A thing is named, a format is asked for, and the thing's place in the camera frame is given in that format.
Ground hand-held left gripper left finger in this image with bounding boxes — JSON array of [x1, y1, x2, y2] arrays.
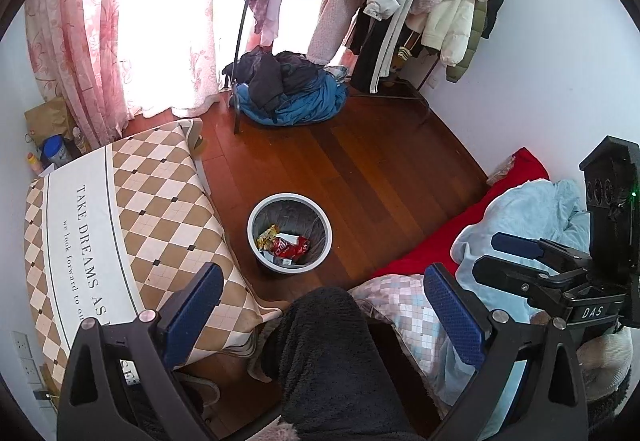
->
[[56, 262, 225, 441]]

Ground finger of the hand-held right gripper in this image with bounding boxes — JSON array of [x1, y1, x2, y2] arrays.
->
[[472, 254, 592, 318], [491, 231, 594, 273]]

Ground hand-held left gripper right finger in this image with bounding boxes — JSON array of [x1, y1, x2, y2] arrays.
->
[[423, 263, 589, 441]]

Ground orange snack packet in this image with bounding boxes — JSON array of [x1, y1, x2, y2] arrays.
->
[[255, 224, 279, 252]]

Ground red snack bag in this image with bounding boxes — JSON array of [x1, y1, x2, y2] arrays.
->
[[267, 235, 311, 263]]

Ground grey round waste bin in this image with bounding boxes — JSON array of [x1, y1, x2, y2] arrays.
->
[[247, 193, 334, 279]]

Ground light blue blanket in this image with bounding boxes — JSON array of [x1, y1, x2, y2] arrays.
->
[[439, 178, 592, 428]]

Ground pastel checked pillow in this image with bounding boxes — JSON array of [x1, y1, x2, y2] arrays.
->
[[347, 273, 453, 418]]

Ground red blanket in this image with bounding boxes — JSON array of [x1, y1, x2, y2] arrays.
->
[[371, 147, 551, 280]]

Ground checked printed tablecloth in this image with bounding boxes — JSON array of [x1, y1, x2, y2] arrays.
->
[[23, 118, 292, 391]]

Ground person's leg black fleece pants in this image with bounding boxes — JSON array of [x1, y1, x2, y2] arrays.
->
[[259, 286, 427, 441]]

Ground olive green puffer jacket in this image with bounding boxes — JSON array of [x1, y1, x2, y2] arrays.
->
[[444, 0, 489, 85]]

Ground white can blue lid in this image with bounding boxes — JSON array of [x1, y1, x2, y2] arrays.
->
[[42, 134, 76, 168]]

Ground cream jacket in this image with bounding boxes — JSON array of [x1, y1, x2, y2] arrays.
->
[[421, 0, 477, 65]]

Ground black striped pants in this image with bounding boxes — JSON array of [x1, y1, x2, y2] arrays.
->
[[349, 6, 417, 95]]

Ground blue blanket pile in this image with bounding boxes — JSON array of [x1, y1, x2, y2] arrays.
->
[[234, 70, 350, 126]]

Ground brown paper bag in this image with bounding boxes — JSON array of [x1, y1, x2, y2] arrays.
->
[[23, 96, 77, 148]]

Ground dark clothes pile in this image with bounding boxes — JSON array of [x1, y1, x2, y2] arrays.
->
[[222, 48, 322, 115]]

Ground black clothes rack pole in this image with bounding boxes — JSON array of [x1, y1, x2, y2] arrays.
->
[[227, 0, 252, 136]]

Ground pink fleece coat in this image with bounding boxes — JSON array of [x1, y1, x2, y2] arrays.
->
[[305, 0, 372, 68]]

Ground lavender garment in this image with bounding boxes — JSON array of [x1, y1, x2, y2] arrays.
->
[[249, 0, 282, 48]]

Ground pink floral curtain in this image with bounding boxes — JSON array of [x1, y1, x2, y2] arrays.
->
[[24, 0, 227, 148]]

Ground white wall sockets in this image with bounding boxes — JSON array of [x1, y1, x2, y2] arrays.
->
[[12, 330, 45, 388]]

